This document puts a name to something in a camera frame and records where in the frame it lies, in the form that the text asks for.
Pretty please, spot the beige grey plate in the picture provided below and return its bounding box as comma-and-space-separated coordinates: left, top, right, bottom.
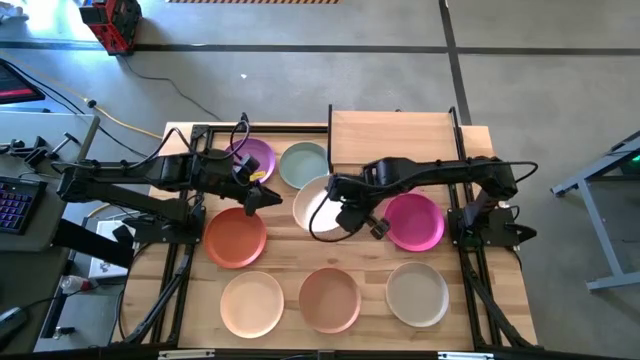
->
385, 261, 450, 329

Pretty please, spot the salmon tan plate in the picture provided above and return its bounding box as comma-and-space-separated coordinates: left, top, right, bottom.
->
298, 266, 362, 335

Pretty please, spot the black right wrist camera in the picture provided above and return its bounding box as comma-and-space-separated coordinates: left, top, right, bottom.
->
368, 215, 392, 240

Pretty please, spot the grey desk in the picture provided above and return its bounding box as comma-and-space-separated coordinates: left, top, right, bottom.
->
0, 110, 101, 254

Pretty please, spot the yellow floor cable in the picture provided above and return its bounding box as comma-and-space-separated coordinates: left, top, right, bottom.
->
0, 49, 164, 141

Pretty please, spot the black metal clamp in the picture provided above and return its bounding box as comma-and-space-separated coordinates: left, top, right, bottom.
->
0, 132, 81, 169

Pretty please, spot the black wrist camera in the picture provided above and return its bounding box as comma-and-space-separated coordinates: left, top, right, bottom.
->
368, 215, 392, 240
233, 154, 267, 187

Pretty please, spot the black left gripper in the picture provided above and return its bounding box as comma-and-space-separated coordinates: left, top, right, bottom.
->
219, 167, 284, 218

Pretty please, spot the pale peach plate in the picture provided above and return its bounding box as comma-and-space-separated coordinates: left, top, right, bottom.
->
219, 270, 286, 340

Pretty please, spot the white box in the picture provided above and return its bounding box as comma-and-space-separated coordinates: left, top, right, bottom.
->
88, 219, 136, 280

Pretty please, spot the backlit black keyboard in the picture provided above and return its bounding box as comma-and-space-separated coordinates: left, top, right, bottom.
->
0, 175, 49, 236

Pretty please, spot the grey metal table stand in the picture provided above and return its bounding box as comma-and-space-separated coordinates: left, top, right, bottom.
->
550, 130, 640, 293

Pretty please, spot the black aluminium table frame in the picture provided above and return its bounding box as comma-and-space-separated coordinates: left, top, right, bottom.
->
110, 122, 539, 351

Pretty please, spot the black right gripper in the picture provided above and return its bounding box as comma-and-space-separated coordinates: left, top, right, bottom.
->
327, 172, 384, 233

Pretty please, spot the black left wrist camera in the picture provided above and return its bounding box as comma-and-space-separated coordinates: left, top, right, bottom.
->
233, 154, 267, 187

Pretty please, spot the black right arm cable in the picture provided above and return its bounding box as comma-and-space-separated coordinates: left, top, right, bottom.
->
308, 188, 371, 244

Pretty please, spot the white plate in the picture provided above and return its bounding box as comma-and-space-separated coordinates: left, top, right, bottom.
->
292, 174, 346, 234

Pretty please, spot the black floor cable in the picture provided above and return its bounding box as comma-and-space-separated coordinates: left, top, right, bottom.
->
118, 53, 221, 122

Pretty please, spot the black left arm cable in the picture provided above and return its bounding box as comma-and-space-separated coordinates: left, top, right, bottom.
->
127, 113, 252, 171

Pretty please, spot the black wire rack shelf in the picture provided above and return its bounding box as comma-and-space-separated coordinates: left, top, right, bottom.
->
327, 103, 464, 174

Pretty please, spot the black computer mouse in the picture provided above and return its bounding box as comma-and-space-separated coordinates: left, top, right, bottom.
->
0, 305, 29, 346

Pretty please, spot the teal grey plate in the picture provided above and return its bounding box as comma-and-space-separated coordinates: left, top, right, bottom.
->
278, 141, 331, 191

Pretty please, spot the silver metal bracket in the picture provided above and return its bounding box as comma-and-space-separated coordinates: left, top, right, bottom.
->
438, 351, 495, 360
158, 349, 216, 360

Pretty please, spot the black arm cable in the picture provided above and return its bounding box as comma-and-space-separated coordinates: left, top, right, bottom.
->
127, 113, 252, 171
308, 188, 371, 244

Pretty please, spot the purple plate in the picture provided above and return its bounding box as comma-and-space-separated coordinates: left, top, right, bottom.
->
224, 137, 277, 185

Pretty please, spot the orange-red plate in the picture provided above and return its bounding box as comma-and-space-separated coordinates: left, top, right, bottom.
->
203, 206, 268, 270

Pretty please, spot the magenta plate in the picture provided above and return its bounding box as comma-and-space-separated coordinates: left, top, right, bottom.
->
383, 192, 446, 253

